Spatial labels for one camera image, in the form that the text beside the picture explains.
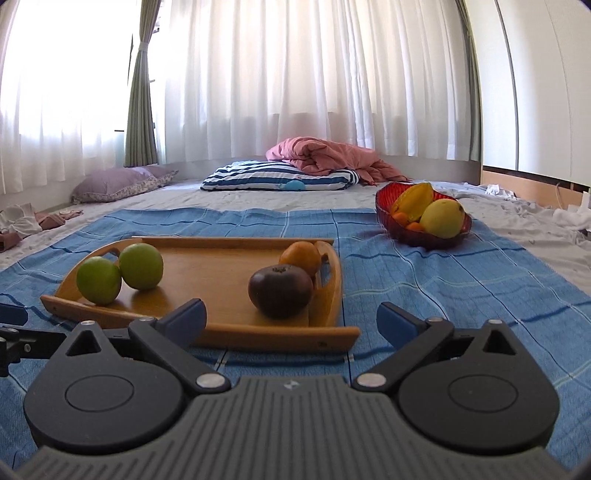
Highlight yellow mango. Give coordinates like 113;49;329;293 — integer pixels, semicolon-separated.
419;198;465;239

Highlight blue checked blanket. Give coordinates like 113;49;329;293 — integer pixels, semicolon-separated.
0;208;591;462

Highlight light wooden panel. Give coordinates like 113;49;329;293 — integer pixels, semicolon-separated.
480;166;591;209

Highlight purple pillow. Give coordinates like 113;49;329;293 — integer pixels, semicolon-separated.
70;166;179;204

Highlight white wardrobe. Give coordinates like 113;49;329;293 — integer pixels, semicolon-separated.
464;0;591;188

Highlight bed with grey sheet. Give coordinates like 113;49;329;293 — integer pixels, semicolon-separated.
0;178;591;296

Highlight white cloth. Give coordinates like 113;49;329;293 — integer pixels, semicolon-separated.
0;204;42;238

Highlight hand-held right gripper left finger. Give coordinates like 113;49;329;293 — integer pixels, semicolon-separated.
62;298;232;395

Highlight yellow starfruit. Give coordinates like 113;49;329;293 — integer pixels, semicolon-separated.
390;182;435;222

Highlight white charger cable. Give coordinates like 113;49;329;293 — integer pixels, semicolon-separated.
555;181;591;215

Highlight wooden tray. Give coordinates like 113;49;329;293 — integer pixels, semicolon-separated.
40;237;361;354

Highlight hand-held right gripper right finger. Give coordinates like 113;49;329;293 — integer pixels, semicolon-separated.
353;302;520;393

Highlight red glass bowl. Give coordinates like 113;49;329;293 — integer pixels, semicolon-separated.
375;181;472;250

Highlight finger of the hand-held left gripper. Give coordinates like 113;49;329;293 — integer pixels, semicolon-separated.
0;325;68;378
0;302;28;328

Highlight blue white striped pillow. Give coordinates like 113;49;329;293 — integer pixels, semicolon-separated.
200;160;360;192

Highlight brown cloth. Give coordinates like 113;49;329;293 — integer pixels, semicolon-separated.
0;210;84;252

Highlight crumpled white clothes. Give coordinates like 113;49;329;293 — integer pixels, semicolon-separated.
478;182;591;241

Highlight dark purple fruit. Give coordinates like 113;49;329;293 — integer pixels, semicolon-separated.
248;265;314;319

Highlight white sheer curtain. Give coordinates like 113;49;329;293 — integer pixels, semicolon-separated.
0;0;476;195

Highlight pink quilt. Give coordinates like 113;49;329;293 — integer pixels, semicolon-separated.
265;137;409;186

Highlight green apple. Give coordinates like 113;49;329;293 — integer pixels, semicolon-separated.
119;243;164;291
76;257;123;306

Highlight grey green curtain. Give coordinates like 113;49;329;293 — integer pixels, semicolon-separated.
124;0;160;168

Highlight large yellowish orange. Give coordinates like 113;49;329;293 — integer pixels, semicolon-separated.
279;241;322;278

